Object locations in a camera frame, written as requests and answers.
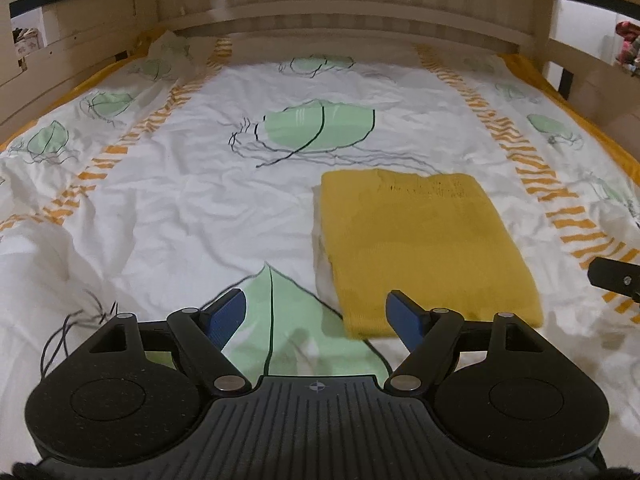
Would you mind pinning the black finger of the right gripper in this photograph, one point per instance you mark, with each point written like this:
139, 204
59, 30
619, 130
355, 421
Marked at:
615, 276

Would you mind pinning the white patterned duvet cover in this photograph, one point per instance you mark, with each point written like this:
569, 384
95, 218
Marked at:
198, 167

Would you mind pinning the light wooden bed frame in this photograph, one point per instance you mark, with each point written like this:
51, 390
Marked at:
44, 42

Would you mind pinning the mustard yellow knit sweater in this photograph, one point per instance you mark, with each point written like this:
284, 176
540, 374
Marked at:
437, 239

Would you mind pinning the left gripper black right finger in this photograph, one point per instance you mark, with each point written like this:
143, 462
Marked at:
437, 338

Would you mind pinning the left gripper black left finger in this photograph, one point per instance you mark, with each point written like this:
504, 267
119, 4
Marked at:
180, 355

